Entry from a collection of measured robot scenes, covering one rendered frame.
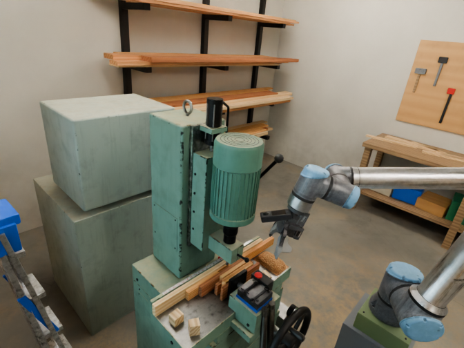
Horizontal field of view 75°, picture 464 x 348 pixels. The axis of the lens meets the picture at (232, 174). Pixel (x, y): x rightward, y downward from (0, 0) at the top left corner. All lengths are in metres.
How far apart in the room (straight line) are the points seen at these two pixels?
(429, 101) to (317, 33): 1.68
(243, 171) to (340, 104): 3.60
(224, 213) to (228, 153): 0.23
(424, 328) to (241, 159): 1.00
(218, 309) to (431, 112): 3.49
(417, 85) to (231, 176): 3.40
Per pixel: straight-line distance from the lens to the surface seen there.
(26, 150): 3.16
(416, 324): 1.52
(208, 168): 1.12
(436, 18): 4.22
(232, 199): 1.06
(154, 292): 1.48
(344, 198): 1.14
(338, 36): 4.55
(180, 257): 1.40
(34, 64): 3.03
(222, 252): 1.26
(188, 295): 1.24
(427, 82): 4.17
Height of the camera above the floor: 1.83
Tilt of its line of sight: 25 degrees down
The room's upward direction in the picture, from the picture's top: 5 degrees clockwise
